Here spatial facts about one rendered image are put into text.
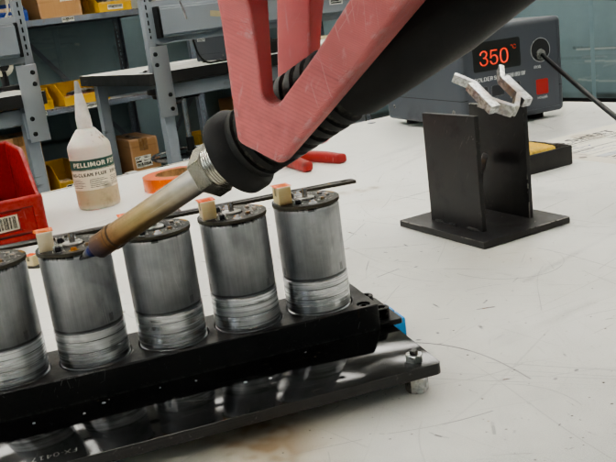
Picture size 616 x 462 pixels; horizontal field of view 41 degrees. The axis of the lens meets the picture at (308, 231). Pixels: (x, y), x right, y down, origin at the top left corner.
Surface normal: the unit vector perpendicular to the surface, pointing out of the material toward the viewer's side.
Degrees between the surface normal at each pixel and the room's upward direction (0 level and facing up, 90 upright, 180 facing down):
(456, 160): 90
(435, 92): 90
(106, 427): 0
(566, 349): 0
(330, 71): 101
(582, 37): 90
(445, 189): 90
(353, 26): 109
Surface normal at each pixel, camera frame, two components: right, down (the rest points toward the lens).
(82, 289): 0.35, 0.20
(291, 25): -0.43, 0.24
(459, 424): -0.13, -0.96
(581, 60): -0.82, 0.25
